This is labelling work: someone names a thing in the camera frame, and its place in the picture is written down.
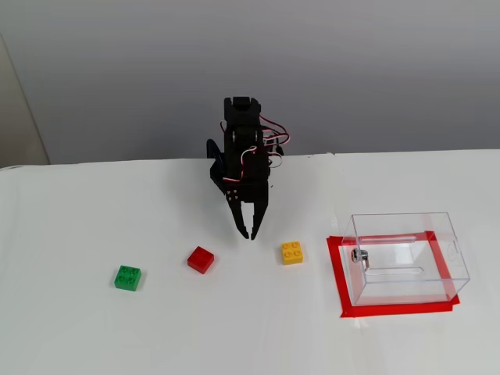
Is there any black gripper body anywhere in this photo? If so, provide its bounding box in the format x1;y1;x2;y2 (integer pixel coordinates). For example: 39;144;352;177
240;152;272;205

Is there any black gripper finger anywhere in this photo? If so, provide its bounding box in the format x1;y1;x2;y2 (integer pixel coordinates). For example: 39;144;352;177
224;182;250;239
248;201;271;241

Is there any green lego brick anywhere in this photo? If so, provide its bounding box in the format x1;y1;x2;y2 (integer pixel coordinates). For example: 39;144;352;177
113;264;143;292

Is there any yellow lego brick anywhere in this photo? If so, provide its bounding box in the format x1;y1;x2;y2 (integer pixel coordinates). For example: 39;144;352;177
280;241;306;267

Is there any red lego brick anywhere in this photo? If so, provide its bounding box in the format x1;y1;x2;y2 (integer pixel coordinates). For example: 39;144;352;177
186;245;216;275

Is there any transparent acrylic box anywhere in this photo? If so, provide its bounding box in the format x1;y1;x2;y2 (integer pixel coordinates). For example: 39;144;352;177
341;212;472;308

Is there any silver cam lock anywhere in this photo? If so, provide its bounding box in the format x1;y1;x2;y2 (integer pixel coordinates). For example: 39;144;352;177
350;248;372;273

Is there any beige board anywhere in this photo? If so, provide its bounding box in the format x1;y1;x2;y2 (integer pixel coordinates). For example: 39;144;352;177
0;33;51;169

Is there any red tape frame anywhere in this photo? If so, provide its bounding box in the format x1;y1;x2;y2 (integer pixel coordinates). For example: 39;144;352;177
326;230;461;320

